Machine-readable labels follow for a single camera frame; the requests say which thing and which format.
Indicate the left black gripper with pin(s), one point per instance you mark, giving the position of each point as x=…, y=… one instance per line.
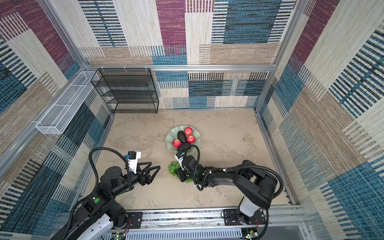
x=146, y=179

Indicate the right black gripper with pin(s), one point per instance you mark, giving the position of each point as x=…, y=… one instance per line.
x=180, y=172

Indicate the green fake grape bunch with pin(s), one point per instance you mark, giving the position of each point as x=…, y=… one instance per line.
x=173, y=166

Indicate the dark avocado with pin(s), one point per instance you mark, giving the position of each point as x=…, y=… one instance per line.
x=184, y=147
x=182, y=137

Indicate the red apple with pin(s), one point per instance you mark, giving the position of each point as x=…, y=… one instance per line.
x=191, y=139
x=177, y=143
x=188, y=131

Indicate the light green scalloped bowl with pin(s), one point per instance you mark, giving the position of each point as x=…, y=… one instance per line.
x=172, y=135

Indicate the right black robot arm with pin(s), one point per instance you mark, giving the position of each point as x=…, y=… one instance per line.
x=259, y=185

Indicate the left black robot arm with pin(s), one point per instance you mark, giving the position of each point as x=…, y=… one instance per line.
x=99, y=212

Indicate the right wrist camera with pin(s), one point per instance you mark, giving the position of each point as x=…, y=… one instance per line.
x=179, y=157

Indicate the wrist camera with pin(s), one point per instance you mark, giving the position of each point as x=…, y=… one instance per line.
x=132, y=158
x=179, y=157

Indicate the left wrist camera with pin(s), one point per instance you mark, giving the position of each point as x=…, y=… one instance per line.
x=132, y=158

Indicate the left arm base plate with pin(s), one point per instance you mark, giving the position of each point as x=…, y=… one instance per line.
x=133, y=220

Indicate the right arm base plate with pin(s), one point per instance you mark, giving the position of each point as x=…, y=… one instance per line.
x=234, y=217

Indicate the black wire shelf rack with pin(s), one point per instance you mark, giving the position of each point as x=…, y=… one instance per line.
x=127, y=91

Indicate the white mesh wall basket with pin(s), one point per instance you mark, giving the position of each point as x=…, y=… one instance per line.
x=62, y=112

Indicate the aluminium front rail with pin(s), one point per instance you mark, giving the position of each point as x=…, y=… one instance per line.
x=209, y=218

